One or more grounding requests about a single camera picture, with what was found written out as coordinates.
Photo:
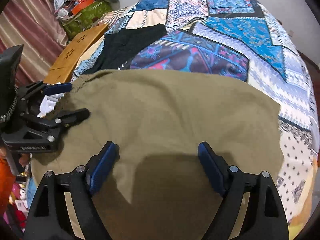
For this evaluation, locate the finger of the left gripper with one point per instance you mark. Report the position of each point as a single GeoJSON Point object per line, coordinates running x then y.
{"type": "Point", "coordinates": [57, 88]}
{"type": "Point", "coordinates": [63, 119]}

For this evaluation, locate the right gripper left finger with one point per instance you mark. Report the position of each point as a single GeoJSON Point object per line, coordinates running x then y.
{"type": "Point", "coordinates": [48, 216]}

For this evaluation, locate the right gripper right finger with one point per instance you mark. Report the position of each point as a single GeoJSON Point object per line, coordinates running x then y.
{"type": "Point", "coordinates": [265, 216]}

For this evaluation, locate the khaki elastic-waist pants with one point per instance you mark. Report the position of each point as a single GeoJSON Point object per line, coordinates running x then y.
{"type": "Point", "coordinates": [158, 188]}

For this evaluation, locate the operator hand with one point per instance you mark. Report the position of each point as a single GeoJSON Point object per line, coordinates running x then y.
{"type": "Point", "coordinates": [23, 159]}

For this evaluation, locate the white crumpled cloth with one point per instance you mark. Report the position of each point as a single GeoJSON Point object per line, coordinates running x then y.
{"type": "Point", "coordinates": [48, 104]}

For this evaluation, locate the wooden bed headboard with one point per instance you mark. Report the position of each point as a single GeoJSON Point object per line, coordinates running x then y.
{"type": "Point", "coordinates": [62, 69]}

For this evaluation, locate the black folded garment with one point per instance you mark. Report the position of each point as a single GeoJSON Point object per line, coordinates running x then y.
{"type": "Point", "coordinates": [122, 46]}

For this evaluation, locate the striped pink curtain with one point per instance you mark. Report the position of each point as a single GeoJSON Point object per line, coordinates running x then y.
{"type": "Point", "coordinates": [32, 23]}

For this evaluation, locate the green patterned bag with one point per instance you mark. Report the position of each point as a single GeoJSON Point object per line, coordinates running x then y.
{"type": "Point", "coordinates": [85, 18]}

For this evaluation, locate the orange box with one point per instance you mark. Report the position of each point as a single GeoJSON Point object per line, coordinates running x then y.
{"type": "Point", "coordinates": [82, 4]}

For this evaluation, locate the blue patchwork bedspread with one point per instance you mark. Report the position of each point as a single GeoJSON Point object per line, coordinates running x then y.
{"type": "Point", "coordinates": [243, 40]}

